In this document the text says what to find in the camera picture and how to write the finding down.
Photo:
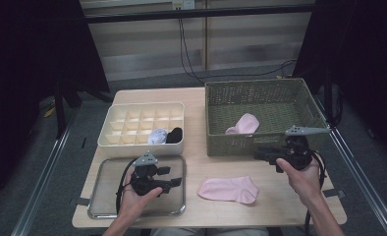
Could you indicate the black horizontal bar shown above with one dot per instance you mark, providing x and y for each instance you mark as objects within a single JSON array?
[{"x": 214, "y": 13}]

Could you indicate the black metal stand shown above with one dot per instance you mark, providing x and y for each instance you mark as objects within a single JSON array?
[
  {"x": 60, "y": 111},
  {"x": 328, "y": 98}
]

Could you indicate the metal floor rail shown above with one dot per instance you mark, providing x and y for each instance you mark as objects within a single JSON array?
[
  {"x": 371, "y": 196},
  {"x": 39, "y": 193}
]

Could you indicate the green woven basket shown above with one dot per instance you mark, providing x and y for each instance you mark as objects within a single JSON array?
[{"x": 273, "y": 98}]

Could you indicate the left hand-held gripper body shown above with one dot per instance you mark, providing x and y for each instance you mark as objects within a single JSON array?
[{"x": 144, "y": 183}]

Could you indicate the clear plastic lid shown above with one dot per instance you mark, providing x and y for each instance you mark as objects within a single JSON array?
[{"x": 106, "y": 190}]

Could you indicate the person's right hand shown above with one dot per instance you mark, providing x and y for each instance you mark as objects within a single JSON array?
[{"x": 303, "y": 183}]

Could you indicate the black curtain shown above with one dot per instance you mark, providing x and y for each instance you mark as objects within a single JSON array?
[
  {"x": 24, "y": 49},
  {"x": 361, "y": 49}
]

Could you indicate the pink sock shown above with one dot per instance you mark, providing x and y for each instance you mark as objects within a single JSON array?
[
  {"x": 247, "y": 123},
  {"x": 229, "y": 190}
]

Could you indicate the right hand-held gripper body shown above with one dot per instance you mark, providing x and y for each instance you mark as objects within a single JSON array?
[{"x": 296, "y": 154}]

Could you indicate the cream divided storage box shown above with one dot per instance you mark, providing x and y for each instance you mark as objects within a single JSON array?
[{"x": 132, "y": 121}]

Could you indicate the small black floor item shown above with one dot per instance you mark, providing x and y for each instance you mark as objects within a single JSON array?
[{"x": 83, "y": 142}]

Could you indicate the yellow item on floor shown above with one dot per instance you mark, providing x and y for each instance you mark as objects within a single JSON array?
[{"x": 49, "y": 112}]

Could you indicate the white wall socket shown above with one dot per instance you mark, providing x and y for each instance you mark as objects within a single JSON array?
[{"x": 187, "y": 4}]

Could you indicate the black sock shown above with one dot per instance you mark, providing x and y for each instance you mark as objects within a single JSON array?
[
  {"x": 176, "y": 132},
  {"x": 172, "y": 139}
]

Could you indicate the person's left hand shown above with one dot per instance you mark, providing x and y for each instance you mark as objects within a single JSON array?
[{"x": 134, "y": 203}]

